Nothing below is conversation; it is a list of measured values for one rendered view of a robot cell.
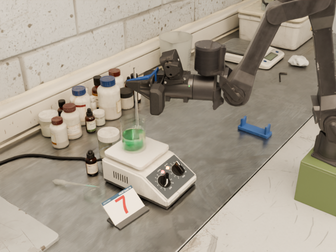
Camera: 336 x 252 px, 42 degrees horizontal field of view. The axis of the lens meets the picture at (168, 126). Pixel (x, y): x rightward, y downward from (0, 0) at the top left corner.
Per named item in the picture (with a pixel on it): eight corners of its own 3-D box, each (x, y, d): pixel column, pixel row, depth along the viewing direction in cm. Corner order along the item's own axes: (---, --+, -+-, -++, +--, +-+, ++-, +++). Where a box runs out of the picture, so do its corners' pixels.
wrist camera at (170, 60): (189, 74, 100) (190, 47, 96) (184, 89, 94) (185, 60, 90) (163, 72, 101) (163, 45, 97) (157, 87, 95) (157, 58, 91)
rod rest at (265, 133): (272, 134, 130) (273, 124, 129) (267, 139, 128) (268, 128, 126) (242, 124, 136) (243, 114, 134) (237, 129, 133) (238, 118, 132)
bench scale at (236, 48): (267, 71, 172) (269, 60, 170) (210, 58, 185) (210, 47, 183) (285, 57, 186) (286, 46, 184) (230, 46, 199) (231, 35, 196)
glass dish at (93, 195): (82, 204, 103) (81, 197, 102) (84, 190, 108) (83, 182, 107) (106, 203, 104) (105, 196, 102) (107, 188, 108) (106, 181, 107)
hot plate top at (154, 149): (170, 148, 110) (170, 145, 109) (141, 171, 101) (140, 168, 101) (133, 134, 116) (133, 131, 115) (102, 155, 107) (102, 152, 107)
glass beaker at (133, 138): (117, 145, 110) (115, 115, 106) (141, 139, 112) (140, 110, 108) (127, 159, 105) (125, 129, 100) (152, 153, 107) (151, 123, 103)
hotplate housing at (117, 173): (197, 183, 110) (198, 156, 106) (167, 211, 101) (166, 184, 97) (129, 155, 121) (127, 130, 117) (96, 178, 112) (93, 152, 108)
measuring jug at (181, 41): (165, 62, 181) (164, 26, 174) (195, 64, 179) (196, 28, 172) (155, 80, 166) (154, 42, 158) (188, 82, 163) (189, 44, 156)
